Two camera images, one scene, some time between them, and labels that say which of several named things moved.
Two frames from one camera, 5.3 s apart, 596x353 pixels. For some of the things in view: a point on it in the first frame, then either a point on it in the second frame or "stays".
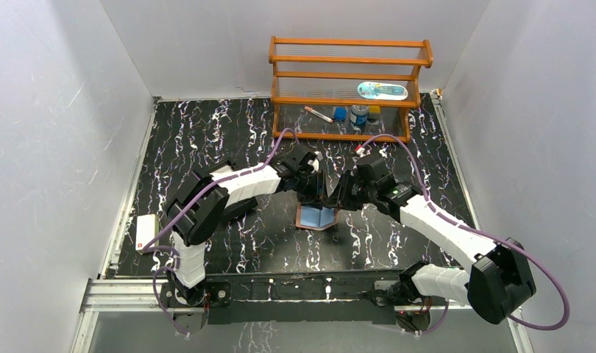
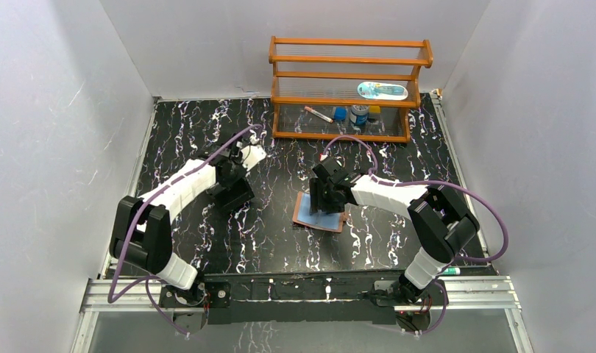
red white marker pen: x=318 y=114 stays
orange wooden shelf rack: x=344 y=90 stays
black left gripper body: x=310 y=184 to x=232 y=193
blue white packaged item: x=382 y=90 stays
